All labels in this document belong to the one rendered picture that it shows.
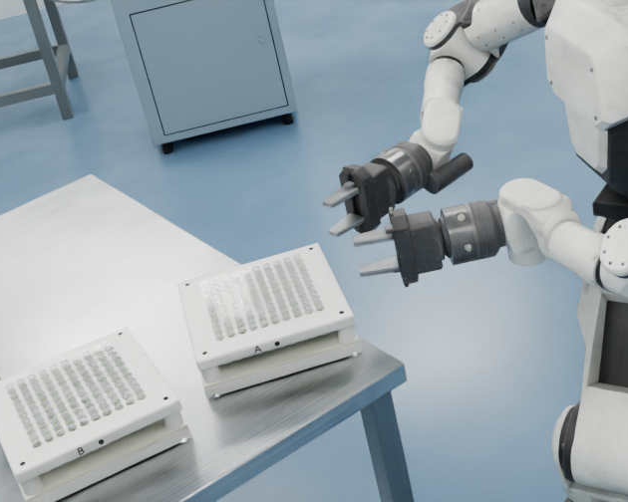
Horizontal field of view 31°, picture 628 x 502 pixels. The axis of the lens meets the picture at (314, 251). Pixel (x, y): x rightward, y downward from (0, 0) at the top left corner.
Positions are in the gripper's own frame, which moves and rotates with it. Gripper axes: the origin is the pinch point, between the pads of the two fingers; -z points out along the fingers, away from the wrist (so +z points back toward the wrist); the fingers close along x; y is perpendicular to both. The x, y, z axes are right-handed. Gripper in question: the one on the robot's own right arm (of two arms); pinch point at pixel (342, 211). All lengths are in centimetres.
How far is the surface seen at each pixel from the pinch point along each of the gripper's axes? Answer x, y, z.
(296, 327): 5.7, -10.2, -22.3
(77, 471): 10, -2, -59
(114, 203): 13, 67, -3
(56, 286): 13, 50, -29
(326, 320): 5.7, -13.0, -18.7
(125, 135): 103, 290, 133
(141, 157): 103, 263, 122
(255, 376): 11.4, -7.1, -29.7
